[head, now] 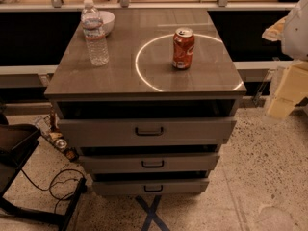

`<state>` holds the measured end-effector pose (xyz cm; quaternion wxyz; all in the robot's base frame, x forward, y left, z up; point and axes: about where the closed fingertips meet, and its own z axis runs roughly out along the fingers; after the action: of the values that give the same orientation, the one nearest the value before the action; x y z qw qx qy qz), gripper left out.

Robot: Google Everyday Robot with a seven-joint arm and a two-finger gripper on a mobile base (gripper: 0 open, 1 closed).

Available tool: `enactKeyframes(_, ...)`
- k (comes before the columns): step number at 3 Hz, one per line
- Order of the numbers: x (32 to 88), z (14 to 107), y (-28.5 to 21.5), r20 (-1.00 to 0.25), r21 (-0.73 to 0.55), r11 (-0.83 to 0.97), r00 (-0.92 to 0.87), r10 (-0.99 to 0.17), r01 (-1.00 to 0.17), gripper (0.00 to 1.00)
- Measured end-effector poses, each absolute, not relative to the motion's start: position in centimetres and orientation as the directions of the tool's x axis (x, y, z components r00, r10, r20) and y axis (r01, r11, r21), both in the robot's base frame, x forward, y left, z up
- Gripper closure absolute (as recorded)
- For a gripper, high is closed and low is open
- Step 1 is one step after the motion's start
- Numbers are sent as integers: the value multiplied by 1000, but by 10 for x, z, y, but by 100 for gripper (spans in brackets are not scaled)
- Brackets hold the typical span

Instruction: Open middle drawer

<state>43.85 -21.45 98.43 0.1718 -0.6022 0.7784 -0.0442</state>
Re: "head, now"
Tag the clear plastic water bottle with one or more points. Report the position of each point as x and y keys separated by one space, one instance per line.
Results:
x=95 y=36

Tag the blue tape cross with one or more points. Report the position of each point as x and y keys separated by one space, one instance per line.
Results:
x=151 y=215

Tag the white bowl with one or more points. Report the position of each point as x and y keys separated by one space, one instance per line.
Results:
x=108 y=21

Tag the red soda can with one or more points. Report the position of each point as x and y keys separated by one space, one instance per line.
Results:
x=183 y=45

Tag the grey drawer cabinet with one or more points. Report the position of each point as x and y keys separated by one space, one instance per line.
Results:
x=140 y=82

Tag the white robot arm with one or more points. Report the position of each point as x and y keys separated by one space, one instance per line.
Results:
x=292 y=31

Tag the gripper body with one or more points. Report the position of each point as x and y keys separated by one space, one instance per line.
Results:
x=296 y=38

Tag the grey bottom drawer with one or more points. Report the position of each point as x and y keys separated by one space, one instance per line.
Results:
x=151 y=186

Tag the basket of snack items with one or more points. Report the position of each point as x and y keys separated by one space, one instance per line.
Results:
x=48 y=126

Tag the grey top drawer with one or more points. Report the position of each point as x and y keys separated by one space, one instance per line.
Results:
x=146 y=132

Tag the grey rail barrier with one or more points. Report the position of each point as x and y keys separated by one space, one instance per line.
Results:
x=33 y=39

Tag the grey drawer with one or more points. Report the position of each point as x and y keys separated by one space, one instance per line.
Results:
x=151 y=186
x=141 y=163
x=146 y=132

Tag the black chair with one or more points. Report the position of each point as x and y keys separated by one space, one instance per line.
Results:
x=17 y=144

